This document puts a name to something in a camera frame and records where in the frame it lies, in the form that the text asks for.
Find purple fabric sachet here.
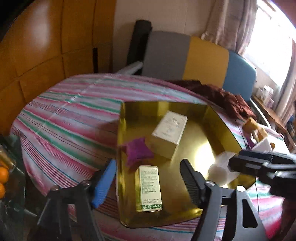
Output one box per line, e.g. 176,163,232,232
120,137,154,167

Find striped pink green bedsheet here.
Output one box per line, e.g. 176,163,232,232
11,73,283,240

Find white foam block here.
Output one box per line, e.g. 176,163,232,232
252,138,273,152

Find gold capped glass bottle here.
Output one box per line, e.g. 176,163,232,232
0,146,16,172

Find white tissue ball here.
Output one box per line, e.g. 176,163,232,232
208,152,239,187

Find dark red crumpled cloth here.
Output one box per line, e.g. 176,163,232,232
169,80,257,121

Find white boxes on shelf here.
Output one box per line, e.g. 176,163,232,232
259,85,274,106

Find grey yellow blue headboard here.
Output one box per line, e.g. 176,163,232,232
142,31,257,101

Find green white medicine box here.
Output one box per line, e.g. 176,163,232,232
134,165,163,213

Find white bed frame rail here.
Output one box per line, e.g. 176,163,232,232
116,61,143,75

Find lower orange tangerine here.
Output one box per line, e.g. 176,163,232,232
0,183,6,199

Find gold metal tray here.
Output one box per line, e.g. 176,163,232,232
116,101,243,228

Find upper orange tangerine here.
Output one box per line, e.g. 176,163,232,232
0,166,10,184

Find orange tangerine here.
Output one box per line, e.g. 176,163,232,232
0,183,6,199
0,166,10,184

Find yellow wooden toy block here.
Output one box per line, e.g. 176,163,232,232
241,118,275,150

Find wooden side shelf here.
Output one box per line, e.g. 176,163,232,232
251,95,287,132

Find cream cardboard box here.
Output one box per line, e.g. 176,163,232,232
147,111,188,159

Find orange wooden wardrobe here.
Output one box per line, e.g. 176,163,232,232
1,1,116,136

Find pink patterned curtain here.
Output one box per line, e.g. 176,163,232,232
201,0,257,55

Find black rolled mat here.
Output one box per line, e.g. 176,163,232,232
126,20,152,65

